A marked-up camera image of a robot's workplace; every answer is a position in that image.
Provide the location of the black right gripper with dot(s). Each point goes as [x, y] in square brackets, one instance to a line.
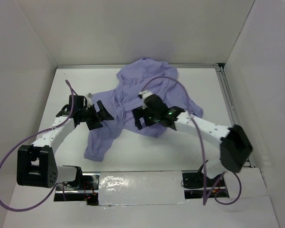
[139, 112]

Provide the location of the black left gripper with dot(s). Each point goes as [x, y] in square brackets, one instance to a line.
[101, 115]

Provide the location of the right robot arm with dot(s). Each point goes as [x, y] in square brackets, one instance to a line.
[232, 142]

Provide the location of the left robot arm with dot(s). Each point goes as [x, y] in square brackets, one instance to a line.
[36, 163]

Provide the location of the white taped front panel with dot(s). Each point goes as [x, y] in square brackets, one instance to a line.
[140, 188]

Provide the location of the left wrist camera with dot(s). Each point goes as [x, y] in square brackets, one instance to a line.
[89, 97]

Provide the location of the aluminium frame rail back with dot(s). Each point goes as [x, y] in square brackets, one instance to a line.
[203, 66]

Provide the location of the aluminium frame rail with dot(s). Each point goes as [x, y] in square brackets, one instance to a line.
[229, 101]
[203, 66]

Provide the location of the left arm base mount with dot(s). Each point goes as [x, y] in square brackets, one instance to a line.
[85, 190]

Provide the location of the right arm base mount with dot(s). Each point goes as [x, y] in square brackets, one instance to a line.
[192, 182]

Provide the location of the aluminium frame rail right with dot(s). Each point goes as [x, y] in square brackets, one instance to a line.
[229, 101]

